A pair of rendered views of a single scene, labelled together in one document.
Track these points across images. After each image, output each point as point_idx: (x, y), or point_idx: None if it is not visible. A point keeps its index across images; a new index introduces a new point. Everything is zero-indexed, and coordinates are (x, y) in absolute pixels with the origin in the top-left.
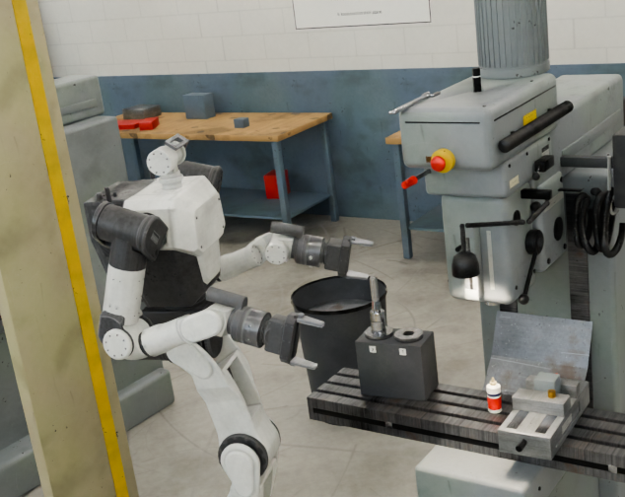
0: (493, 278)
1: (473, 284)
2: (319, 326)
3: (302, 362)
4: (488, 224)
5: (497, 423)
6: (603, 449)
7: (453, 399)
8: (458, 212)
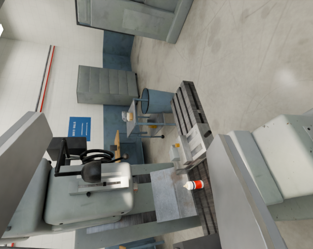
0: (113, 172)
1: (116, 181)
2: (35, 115)
3: (231, 191)
4: (58, 157)
5: (206, 174)
6: (192, 117)
7: (208, 215)
8: (60, 201)
